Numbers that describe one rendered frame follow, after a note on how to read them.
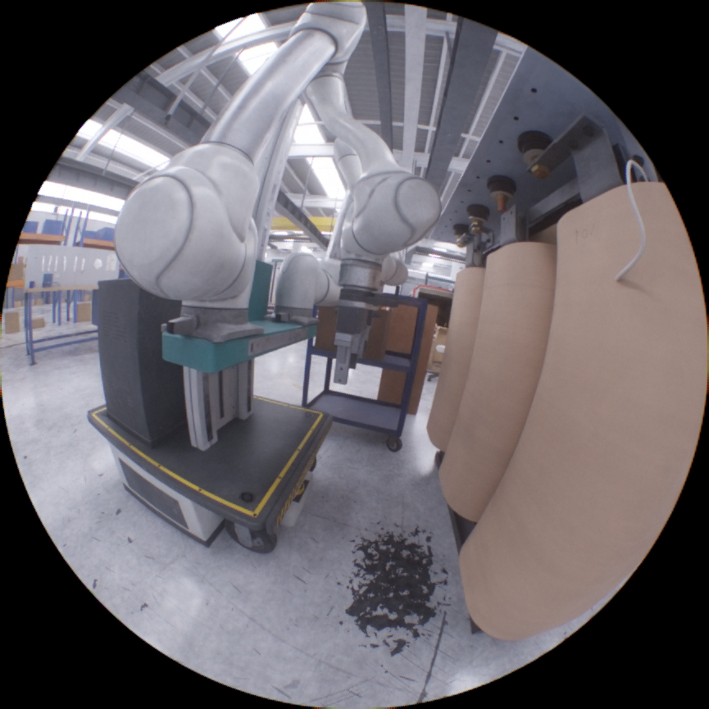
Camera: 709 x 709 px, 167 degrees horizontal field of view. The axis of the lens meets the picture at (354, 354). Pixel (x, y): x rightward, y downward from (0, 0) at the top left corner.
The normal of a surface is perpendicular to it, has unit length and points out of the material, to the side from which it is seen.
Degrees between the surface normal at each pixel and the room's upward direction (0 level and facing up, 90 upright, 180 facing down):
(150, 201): 98
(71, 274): 90
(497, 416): 90
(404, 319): 90
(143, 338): 90
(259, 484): 0
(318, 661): 0
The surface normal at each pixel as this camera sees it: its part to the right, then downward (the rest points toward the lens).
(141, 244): 0.22, 0.31
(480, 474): -0.82, 0.00
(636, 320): -0.98, -0.12
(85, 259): 0.98, 0.16
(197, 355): -0.14, 0.17
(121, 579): 0.14, -0.97
